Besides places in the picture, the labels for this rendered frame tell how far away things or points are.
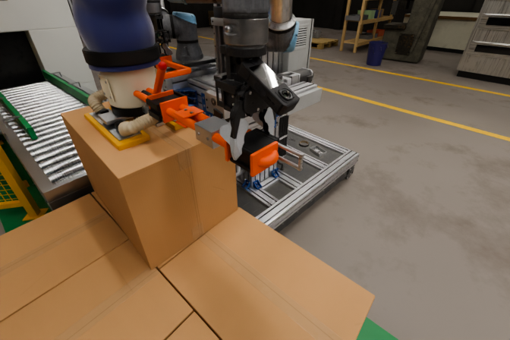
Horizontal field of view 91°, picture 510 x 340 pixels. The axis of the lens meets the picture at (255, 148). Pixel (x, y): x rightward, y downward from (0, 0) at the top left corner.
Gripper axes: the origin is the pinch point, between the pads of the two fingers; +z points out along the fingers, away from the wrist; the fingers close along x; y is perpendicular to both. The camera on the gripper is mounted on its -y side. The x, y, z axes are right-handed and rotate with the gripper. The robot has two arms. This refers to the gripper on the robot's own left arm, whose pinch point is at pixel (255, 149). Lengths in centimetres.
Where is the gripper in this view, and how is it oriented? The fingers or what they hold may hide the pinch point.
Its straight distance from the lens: 52.8
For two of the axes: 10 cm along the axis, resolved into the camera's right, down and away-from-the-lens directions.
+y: -7.1, -3.7, 6.0
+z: 0.0, 8.5, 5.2
